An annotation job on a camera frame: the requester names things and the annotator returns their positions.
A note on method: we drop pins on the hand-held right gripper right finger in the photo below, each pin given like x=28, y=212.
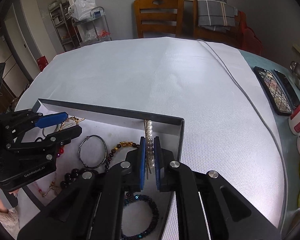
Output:
x=157, y=165

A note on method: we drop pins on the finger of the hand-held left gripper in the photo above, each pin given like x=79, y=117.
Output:
x=65, y=133
x=52, y=120

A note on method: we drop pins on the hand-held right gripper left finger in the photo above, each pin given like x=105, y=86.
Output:
x=142, y=162

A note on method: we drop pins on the gold hair clip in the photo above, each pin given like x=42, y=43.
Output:
x=76, y=121

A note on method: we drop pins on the pearl hairpin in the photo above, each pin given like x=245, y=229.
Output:
x=150, y=130

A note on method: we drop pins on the grey-edged white tray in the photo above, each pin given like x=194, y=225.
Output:
x=115, y=130

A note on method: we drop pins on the person's left forearm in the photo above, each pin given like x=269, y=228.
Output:
x=2, y=223

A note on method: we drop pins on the red carton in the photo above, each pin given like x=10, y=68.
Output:
x=42, y=63

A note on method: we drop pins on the metal shelving rack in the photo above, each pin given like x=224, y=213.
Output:
x=61, y=25

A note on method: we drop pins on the small metal trolley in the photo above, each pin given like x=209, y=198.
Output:
x=97, y=30

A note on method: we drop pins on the white plastic bag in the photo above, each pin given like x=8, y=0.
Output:
x=82, y=8

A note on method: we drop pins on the black tray on table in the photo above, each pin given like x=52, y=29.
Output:
x=272, y=90

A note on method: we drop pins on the wooden slat-back chair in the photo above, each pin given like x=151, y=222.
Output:
x=157, y=17

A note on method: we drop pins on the red bag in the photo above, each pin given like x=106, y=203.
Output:
x=250, y=37

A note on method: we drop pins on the folded grey striped cloth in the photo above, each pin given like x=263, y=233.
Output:
x=215, y=15

